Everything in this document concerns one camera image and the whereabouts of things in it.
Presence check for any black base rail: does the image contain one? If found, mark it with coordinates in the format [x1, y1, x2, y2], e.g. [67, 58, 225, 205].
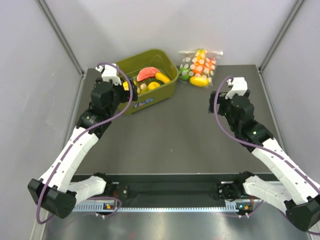
[69, 173, 273, 202]

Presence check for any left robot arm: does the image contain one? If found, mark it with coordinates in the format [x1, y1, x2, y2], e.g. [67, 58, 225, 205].
[27, 78, 138, 224]

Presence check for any polka dot zip bag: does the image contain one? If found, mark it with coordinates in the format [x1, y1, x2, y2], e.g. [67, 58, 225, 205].
[178, 48, 224, 88]

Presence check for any fake banana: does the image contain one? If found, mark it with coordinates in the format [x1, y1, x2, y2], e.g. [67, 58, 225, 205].
[189, 76, 209, 88]
[155, 72, 171, 84]

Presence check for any olive green plastic tub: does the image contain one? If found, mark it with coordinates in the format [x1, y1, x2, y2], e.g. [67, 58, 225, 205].
[116, 49, 179, 115]

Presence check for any fake yellow pepper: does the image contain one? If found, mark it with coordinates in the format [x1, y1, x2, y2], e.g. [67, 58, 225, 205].
[147, 81, 161, 91]

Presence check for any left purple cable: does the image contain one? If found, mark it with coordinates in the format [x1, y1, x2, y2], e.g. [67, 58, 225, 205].
[36, 61, 134, 225]

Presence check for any purple cable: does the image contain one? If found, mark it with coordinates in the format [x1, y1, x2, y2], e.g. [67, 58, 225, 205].
[213, 75, 320, 236]
[36, 61, 134, 225]

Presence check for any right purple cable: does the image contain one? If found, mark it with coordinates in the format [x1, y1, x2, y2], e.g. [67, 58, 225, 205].
[213, 75, 320, 236]

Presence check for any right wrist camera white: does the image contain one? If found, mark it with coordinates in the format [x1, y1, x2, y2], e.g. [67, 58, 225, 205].
[225, 77, 248, 99]

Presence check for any fake mushroom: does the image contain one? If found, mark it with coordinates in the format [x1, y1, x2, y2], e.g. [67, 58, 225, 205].
[140, 83, 148, 90]

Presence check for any fake green fruit in bag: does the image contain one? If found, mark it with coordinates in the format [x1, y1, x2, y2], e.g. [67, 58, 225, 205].
[179, 63, 190, 81]

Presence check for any grey cable duct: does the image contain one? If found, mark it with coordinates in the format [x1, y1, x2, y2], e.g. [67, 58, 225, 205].
[72, 201, 253, 213]

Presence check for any fake watermelon slice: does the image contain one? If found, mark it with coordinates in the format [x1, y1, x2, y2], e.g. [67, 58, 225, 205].
[136, 66, 160, 83]

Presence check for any fake banana in tub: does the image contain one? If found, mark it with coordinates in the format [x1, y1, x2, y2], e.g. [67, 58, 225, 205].
[155, 72, 171, 84]

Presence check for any fake orange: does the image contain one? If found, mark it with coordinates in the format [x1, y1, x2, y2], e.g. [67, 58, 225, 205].
[190, 62, 205, 75]

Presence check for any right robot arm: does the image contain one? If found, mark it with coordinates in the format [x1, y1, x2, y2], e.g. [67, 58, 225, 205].
[208, 90, 320, 232]

